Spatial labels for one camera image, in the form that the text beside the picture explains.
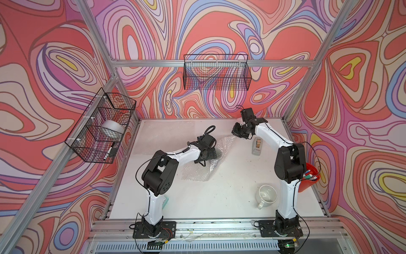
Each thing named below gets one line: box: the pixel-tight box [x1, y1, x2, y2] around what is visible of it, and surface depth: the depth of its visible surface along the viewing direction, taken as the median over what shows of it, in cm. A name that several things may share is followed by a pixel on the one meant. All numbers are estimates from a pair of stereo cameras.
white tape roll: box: [100, 119, 125, 142], surface depth 74 cm
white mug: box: [257, 184, 278, 210], surface depth 80 cm
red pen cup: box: [298, 162, 321, 193], surface depth 80 cm
